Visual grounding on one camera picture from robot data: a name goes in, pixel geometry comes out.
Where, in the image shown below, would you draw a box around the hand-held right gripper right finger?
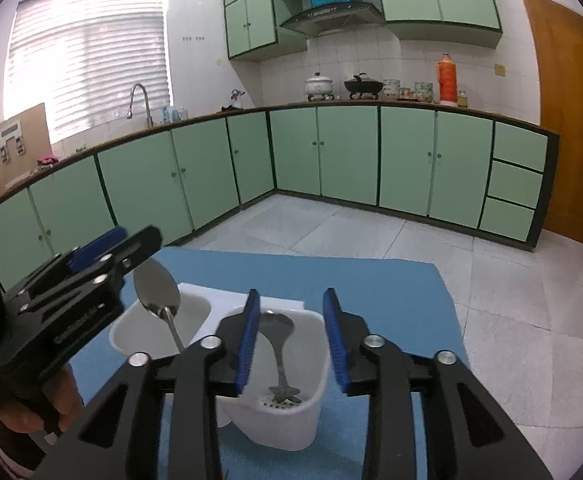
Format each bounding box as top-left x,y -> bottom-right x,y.
322,288 -> 555,480

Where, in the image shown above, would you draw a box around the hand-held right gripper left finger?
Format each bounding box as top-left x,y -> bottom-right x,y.
34,288 -> 262,480

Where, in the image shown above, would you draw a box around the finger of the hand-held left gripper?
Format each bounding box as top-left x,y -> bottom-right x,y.
4,226 -> 128,307
21,226 -> 165,322

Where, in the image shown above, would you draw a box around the metal spoon with ornate handle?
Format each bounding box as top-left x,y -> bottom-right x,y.
258,312 -> 303,406

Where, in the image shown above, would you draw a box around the plain metal spoon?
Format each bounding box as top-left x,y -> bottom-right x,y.
133,260 -> 186,354

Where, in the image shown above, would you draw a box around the white twin utensil holder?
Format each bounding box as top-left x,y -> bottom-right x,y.
110,282 -> 331,452

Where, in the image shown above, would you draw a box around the person's left hand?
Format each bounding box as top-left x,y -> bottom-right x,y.
0,364 -> 85,435

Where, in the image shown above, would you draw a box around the blue tablecloth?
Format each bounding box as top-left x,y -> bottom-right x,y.
68,246 -> 469,480

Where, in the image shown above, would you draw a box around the cardboard box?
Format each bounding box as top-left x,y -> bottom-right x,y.
0,102 -> 54,191

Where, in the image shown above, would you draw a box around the metal kitchen faucet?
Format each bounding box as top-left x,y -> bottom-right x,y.
128,83 -> 154,129

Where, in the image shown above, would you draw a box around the green lower kitchen cabinets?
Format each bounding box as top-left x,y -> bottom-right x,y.
0,101 -> 561,291

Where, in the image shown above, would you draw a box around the white window blind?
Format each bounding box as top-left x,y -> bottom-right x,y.
4,0 -> 172,143

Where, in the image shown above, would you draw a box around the white cooking pot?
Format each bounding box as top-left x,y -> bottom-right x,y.
305,72 -> 333,101

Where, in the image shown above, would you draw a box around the black wok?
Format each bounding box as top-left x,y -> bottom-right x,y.
344,73 -> 385,100

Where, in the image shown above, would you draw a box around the orange thermos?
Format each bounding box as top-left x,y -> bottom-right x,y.
437,53 -> 459,106

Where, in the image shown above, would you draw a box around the black range hood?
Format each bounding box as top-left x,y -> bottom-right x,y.
277,2 -> 386,37

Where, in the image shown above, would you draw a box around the wooden door with handle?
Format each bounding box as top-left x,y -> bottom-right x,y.
519,0 -> 583,248

